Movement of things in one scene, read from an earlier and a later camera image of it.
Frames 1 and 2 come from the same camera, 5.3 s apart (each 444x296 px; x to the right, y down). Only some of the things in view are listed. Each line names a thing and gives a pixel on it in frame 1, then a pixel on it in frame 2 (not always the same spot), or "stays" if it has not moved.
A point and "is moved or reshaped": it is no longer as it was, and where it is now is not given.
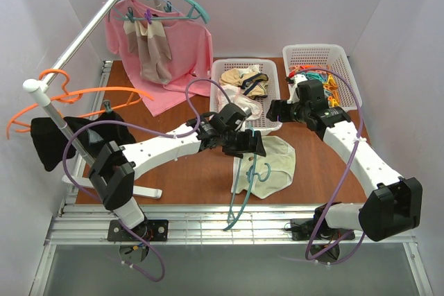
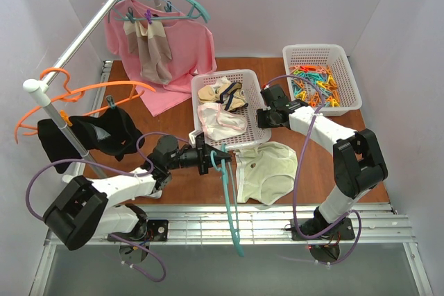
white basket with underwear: (267, 66) -> (224, 105)
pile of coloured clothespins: (322, 72) stays
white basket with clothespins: (328, 55) stays
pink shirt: (191, 47) stays
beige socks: (150, 46) stays
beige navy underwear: (252, 84) -> (229, 95)
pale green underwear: (272, 173) is moved or reshaped
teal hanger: (251, 175) -> (221, 164)
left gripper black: (248, 141) -> (202, 157)
